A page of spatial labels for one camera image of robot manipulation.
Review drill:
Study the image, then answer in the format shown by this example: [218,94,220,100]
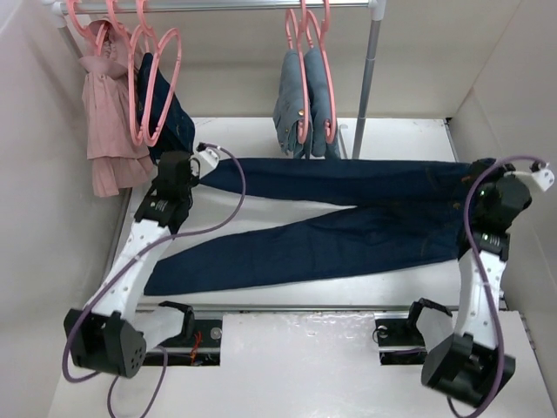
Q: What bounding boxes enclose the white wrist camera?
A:
[191,145,220,179]
[507,163,555,194]

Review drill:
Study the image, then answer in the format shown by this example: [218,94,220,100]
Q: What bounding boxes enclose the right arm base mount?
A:
[372,312,426,366]

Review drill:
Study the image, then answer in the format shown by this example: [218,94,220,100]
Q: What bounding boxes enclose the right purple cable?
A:
[446,152,549,418]

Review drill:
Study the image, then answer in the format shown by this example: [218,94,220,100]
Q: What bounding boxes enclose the light blue jeans right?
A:
[304,47,340,159]

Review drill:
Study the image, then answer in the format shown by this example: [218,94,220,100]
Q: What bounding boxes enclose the pink hanger left light jeans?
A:
[285,0,310,145]

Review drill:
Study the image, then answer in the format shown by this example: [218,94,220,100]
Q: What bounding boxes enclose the light blue jeans left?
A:
[272,51,312,159]

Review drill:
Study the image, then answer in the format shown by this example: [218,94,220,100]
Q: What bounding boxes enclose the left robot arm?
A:
[64,149,219,378]

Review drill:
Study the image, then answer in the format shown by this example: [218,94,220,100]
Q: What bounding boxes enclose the light blue jeans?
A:
[272,51,312,159]
[304,47,340,159]

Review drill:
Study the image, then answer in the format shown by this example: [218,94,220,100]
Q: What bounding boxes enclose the pink pleated dress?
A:
[79,18,153,198]

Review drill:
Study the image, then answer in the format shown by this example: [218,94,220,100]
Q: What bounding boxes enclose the white clothes rack frame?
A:
[42,1,386,158]

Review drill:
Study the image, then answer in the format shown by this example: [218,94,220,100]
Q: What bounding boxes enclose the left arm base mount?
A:
[161,313,223,367]

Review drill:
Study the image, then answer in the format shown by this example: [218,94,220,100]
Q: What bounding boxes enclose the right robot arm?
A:
[402,158,532,417]

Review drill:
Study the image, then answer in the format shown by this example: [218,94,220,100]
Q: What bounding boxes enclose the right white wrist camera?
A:
[507,163,555,194]

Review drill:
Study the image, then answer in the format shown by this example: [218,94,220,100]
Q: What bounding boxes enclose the purple cable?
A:
[63,141,249,417]
[446,152,549,418]

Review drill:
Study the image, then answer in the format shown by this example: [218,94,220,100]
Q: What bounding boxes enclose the dark denim garment on hanger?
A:
[136,53,195,165]

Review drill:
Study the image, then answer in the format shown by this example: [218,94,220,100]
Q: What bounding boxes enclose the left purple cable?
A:
[63,141,249,417]

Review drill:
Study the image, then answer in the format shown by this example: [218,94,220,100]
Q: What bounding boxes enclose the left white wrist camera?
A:
[191,145,220,179]

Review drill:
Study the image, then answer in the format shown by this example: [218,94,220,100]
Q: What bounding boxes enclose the pink hanger with dress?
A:
[64,0,112,58]

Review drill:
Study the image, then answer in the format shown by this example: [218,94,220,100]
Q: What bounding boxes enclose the pink hanger right light jeans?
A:
[304,0,337,145]

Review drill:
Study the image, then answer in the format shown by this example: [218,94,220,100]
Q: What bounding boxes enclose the pink hanger light jeans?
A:
[285,0,310,145]
[304,0,337,145]

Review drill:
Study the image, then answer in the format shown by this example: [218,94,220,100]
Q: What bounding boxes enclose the dark blue denim trousers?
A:
[144,158,473,296]

